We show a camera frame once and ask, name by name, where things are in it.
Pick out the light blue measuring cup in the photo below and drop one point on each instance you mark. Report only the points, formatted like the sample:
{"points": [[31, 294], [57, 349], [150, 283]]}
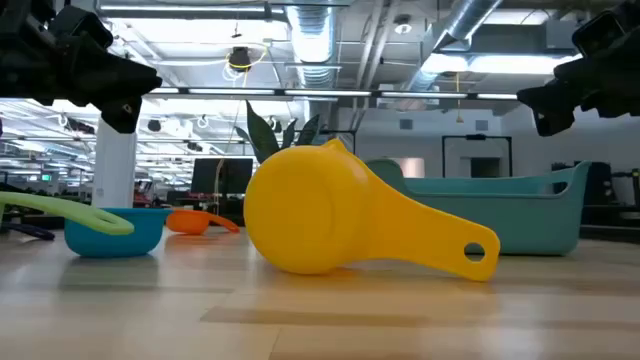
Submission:
{"points": [[145, 235]]}

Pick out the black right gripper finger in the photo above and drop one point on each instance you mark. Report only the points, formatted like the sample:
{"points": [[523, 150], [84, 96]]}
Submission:
{"points": [[550, 122], [550, 95]]}

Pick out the orange measuring cup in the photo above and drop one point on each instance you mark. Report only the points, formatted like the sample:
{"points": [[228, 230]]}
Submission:
{"points": [[190, 222]]}

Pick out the silver ventilation duct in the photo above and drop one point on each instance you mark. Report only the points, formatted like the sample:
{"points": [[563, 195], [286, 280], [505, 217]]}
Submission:
{"points": [[312, 45], [465, 20]]}

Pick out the snake plant in white pot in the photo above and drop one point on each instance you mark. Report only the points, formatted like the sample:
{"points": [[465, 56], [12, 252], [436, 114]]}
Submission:
{"points": [[260, 135]]}

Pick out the black metal doorway frame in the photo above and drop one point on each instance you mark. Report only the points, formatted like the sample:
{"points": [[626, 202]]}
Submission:
{"points": [[475, 136]]}

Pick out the white building column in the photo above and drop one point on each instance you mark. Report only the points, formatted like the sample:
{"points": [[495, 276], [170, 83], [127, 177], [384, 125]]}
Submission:
{"points": [[112, 170]]}

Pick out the light green measuring cup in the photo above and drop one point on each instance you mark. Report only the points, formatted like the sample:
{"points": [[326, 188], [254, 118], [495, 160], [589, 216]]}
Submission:
{"points": [[60, 207]]}

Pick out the dark equipment rack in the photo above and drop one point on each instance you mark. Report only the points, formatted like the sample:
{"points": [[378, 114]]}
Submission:
{"points": [[607, 190]]}

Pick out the black overhead light bar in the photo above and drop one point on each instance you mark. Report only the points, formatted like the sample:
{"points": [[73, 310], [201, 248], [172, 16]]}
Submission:
{"points": [[325, 93]]}

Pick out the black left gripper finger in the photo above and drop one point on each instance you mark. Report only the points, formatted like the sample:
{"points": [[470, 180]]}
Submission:
{"points": [[122, 116], [115, 75]]}

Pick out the black computer monitor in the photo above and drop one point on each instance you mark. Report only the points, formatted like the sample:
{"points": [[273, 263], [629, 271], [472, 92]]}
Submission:
{"points": [[225, 175]]}

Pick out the black aluminium table frame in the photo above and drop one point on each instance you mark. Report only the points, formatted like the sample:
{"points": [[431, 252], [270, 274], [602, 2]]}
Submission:
{"points": [[610, 234]]}

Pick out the green exit sign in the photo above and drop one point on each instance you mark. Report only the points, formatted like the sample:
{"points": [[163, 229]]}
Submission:
{"points": [[46, 177]]}

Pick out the black overhead camera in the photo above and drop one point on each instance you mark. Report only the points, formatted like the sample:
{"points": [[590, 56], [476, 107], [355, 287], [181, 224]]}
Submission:
{"points": [[240, 59]]}

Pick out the teal plastic basket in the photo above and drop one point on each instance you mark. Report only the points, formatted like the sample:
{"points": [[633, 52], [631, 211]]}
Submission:
{"points": [[525, 220]]}

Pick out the yellow plastic measuring cup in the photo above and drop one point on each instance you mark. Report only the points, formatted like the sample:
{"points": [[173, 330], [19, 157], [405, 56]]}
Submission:
{"points": [[310, 210]]}

